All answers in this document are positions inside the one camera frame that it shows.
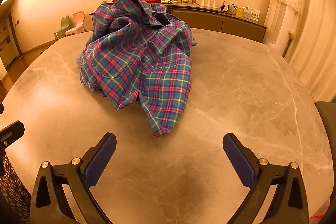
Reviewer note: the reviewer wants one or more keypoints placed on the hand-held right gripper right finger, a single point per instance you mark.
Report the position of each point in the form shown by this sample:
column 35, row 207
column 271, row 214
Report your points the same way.
column 239, row 161

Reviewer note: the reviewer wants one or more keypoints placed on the black and white holder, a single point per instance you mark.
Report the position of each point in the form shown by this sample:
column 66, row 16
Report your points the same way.
column 227, row 8

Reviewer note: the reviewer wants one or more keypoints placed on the dark grey chair back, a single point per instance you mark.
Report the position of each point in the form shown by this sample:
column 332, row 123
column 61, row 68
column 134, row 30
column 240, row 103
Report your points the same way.
column 326, row 111

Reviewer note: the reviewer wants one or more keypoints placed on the person's patterned clothing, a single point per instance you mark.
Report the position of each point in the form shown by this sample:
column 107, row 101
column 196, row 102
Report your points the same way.
column 13, row 187

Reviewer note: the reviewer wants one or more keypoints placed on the grey sideboard cabinet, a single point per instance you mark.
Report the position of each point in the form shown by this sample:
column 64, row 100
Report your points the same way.
column 223, row 22

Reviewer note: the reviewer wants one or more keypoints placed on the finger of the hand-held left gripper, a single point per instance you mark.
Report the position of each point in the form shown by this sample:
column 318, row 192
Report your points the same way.
column 13, row 130

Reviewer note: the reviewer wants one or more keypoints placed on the pink plastic chair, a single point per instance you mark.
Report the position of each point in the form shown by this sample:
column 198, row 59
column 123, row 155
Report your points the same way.
column 77, row 22

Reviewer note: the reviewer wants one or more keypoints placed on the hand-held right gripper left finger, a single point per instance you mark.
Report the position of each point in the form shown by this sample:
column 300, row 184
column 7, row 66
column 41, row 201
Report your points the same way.
column 101, row 161

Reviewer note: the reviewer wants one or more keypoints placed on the pale pleated curtain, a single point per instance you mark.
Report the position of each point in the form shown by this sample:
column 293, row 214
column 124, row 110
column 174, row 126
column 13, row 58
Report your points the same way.
column 315, row 43

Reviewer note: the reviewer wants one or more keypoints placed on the yellow box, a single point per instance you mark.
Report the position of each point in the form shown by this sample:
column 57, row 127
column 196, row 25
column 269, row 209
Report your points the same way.
column 239, row 12

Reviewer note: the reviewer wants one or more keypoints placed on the blue pink plaid shirt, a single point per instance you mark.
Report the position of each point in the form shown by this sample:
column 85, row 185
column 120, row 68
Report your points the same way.
column 136, row 61

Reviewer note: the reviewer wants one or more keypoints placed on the white boxes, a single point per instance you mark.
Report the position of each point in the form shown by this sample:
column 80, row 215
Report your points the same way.
column 252, row 13

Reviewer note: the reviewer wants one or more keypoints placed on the green plastic chair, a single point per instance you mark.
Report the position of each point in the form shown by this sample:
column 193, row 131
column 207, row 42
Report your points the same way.
column 63, row 27

